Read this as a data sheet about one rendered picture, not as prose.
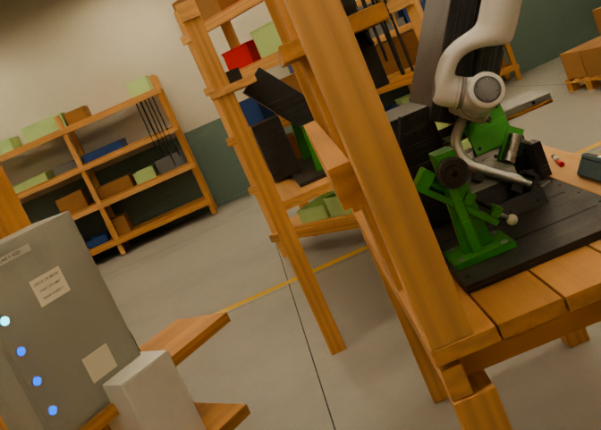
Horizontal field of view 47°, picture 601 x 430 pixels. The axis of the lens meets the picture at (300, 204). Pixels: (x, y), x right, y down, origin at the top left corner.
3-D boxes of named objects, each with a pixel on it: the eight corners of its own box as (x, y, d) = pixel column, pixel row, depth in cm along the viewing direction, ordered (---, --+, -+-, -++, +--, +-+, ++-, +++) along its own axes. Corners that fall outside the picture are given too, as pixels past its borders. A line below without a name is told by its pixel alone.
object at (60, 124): (217, 213, 1029) (152, 71, 989) (14, 302, 1019) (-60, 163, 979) (217, 207, 1083) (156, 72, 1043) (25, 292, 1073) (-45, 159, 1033)
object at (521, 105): (533, 100, 218) (529, 91, 218) (553, 102, 202) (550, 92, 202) (418, 149, 220) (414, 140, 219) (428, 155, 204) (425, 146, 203)
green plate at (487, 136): (509, 143, 198) (479, 77, 200) (516, 139, 190) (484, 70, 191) (472, 159, 199) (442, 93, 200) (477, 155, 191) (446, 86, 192)
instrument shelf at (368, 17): (348, 39, 241) (343, 28, 241) (389, 18, 153) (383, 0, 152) (282, 68, 242) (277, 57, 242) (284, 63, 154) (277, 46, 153)
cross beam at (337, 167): (324, 141, 267) (315, 120, 266) (367, 201, 140) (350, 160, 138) (312, 147, 268) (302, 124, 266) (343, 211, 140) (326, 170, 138)
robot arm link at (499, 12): (456, -29, 152) (430, 108, 162) (530, -19, 151) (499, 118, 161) (452, -30, 160) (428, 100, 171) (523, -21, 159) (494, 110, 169)
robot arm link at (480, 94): (452, 114, 170) (491, 120, 170) (461, 104, 157) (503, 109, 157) (458, 80, 171) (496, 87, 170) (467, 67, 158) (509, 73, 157)
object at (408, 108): (446, 195, 233) (410, 100, 227) (471, 213, 203) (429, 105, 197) (396, 216, 234) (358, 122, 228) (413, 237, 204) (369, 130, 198)
